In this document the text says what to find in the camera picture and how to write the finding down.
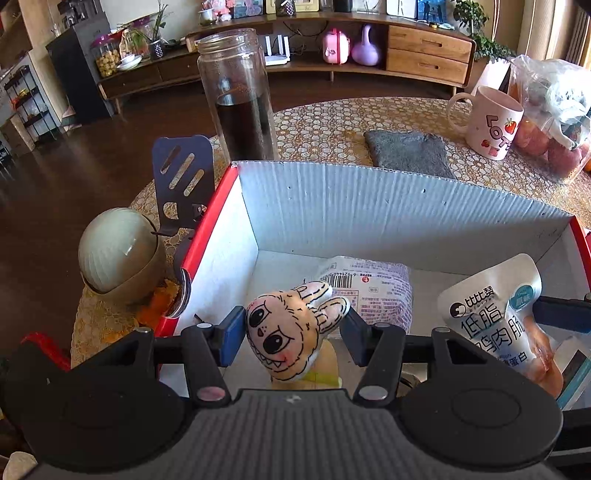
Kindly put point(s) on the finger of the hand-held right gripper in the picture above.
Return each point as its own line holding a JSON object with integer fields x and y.
{"x": 563, "y": 314}

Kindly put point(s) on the leafy plant in vase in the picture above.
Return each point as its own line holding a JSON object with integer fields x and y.
{"x": 150, "y": 37}

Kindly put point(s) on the tall glass jar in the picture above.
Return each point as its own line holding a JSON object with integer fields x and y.
{"x": 240, "y": 92}

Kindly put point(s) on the red plastic object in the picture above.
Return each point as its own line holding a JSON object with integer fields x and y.
{"x": 44, "y": 348}

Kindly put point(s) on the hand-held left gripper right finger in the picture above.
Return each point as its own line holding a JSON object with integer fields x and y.
{"x": 353, "y": 337}

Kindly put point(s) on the wooden television cabinet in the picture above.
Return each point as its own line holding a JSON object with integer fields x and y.
{"x": 415, "y": 50}

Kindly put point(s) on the white paper bag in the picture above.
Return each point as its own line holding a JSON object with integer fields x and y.
{"x": 491, "y": 78}

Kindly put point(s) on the black cabinet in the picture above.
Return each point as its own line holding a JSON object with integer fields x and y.
{"x": 78, "y": 74}

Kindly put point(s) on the grey cloth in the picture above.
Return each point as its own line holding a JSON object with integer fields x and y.
{"x": 408, "y": 152}

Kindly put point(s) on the white antenna router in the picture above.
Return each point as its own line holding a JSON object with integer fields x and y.
{"x": 278, "y": 53}

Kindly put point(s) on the white teal small box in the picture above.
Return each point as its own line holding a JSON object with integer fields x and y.
{"x": 575, "y": 369}

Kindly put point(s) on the cream photo frame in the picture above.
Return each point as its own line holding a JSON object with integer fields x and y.
{"x": 307, "y": 5}

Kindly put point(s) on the black speaker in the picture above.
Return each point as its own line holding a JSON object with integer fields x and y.
{"x": 342, "y": 5}

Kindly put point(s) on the white panel device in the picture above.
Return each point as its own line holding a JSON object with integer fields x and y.
{"x": 401, "y": 8}

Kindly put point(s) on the yellow spotted pig toy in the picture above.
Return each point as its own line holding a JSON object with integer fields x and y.
{"x": 328, "y": 369}

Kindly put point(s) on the red cardboard box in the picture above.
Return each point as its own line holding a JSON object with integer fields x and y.
{"x": 369, "y": 207}

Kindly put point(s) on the cartoon monster face plush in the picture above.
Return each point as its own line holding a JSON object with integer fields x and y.
{"x": 286, "y": 332}

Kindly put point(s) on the black coffee machine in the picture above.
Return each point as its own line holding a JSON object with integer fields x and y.
{"x": 76, "y": 11}

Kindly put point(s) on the round desktop with lace tablecloth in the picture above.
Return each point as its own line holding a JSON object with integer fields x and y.
{"x": 323, "y": 124}

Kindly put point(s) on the pink toy suitcase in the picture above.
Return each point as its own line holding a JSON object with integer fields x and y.
{"x": 335, "y": 46}

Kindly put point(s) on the blue slotted spatula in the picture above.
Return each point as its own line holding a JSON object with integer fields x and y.
{"x": 182, "y": 157}

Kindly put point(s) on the cookie jar with pink lid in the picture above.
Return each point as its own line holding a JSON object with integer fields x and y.
{"x": 105, "y": 57}

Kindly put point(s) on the clear container with apples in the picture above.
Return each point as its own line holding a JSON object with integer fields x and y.
{"x": 535, "y": 143}

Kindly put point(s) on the green round desktop bin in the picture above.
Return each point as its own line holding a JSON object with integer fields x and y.
{"x": 117, "y": 251}

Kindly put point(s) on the white teal snack pouch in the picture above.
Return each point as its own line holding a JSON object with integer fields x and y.
{"x": 485, "y": 318}

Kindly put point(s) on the clear barcode snack packet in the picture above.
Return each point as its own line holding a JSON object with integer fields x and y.
{"x": 378, "y": 286}

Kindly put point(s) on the white standing air conditioner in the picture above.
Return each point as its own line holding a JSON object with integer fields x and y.
{"x": 540, "y": 27}

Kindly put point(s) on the blue painting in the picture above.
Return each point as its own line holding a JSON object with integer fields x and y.
{"x": 431, "y": 10}

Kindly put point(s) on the clear plastic bag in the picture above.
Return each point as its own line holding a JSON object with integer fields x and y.
{"x": 558, "y": 87}

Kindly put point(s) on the tall green houseplant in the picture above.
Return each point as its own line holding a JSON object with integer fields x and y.
{"x": 480, "y": 32}

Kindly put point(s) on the orange peels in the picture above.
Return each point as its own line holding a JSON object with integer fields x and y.
{"x": 154, "y": 307}

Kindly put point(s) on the potted grass plant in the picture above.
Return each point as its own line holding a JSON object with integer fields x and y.
{"x": 285, "y": 7}

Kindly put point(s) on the small picture frame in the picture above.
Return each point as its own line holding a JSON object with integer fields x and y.
{"x": 248, "y": 8}

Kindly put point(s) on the white strawberry print mug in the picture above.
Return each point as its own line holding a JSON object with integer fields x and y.
{"x": 491, "y": 124}

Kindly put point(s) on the stacked white bowls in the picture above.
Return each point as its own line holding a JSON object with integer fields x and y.
{"x": 129, "y": 62}

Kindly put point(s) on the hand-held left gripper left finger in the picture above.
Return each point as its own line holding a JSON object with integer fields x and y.
{"x": 231, "y": 337}

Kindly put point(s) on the purple vase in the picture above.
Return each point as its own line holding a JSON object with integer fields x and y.
{"x": 366, "y": 50}

